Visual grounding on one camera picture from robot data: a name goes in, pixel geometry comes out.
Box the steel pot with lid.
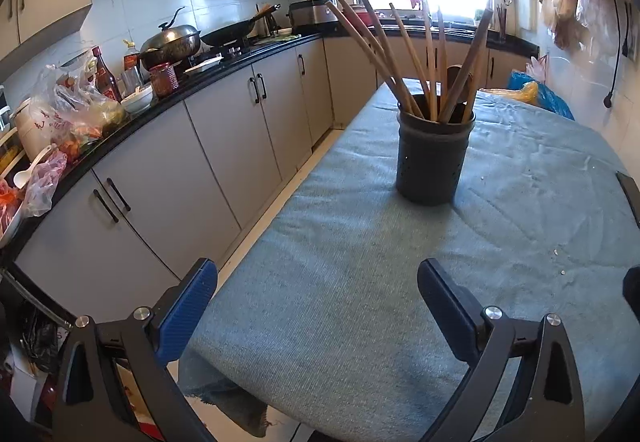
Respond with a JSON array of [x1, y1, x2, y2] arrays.
[[140, 7, 202, 70]]

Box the black kitchen countertop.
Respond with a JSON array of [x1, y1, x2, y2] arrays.
[[0, 22, 538, 263]]

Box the silver rice cooker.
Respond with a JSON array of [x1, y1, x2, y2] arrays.
[[289, 0, 342, 35]]

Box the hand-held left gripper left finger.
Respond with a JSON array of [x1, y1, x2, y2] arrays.
[[52, 258, 219, 442]]

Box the black smartphone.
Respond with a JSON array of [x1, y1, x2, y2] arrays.
[[616, 170, 640, 229]]

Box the black power cable with plug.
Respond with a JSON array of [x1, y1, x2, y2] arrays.
[[604, 0, 632, 110]]

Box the red pot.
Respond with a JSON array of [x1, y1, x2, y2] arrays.
[[350, 4, 383, 28]]

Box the metal spoon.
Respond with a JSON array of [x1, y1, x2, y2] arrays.
[[446, 64, 475, 120]]

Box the oil bottle with yellow cap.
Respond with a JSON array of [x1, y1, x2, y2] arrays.
[[122, 39, 143, 85]]

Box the dark sauce bottle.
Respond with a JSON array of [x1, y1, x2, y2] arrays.
[[91, 46, 122, 103]]

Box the black wok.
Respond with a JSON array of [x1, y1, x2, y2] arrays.
[[200, 4, 282, 48]]

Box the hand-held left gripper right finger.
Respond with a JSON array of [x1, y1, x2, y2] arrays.
[[417, 258, 587, 442]]

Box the blue plastic bag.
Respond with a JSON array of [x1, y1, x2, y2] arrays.
[[509, 70, 575, 120]]

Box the black gas stove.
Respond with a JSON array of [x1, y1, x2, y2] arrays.
[[185, 47, 251, 73]]

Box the red jar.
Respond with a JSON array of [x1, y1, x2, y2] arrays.
[[149, 63, 180, 97]]

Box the yellow plastic bag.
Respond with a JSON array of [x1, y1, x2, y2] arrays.
[[480, 81, 540, 105]]

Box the small white bowl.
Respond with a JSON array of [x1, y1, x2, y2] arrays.
[[121, 84, 153, 114]]

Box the beige lower cabinets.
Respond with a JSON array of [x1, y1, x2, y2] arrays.
[[12, 34, 531, 323]]

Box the black utensil holder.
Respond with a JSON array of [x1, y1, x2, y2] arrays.
[[396, 92, 476, 207]]

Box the clear bag of vegetables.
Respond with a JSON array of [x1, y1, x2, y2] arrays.
[[25, 64, 126, 158]]

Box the white rice paddle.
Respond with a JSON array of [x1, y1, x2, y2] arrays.
[[14, 144, 53, 189]]

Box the blue-grey tablecloth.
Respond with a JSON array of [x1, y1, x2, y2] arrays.
[[177, 77, 640, 442]]

